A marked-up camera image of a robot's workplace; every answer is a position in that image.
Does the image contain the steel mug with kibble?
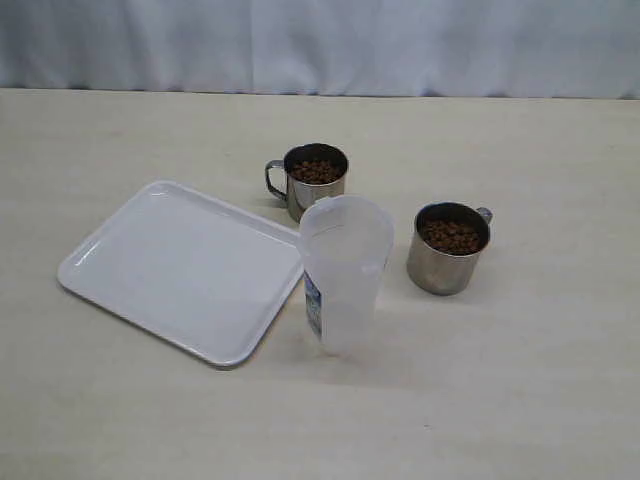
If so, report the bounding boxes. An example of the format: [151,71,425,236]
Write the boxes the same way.
[264,143,349,222]
[406,202,493,296]

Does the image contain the translucent plastic jug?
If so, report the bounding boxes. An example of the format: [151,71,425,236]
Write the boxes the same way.
[298,195,395,355]

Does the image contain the white plastic tray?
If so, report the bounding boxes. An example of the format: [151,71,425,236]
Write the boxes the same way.
[57,181,303,369]

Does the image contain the white backdrop curtain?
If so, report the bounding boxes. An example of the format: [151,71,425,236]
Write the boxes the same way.
[1,1,639,99]

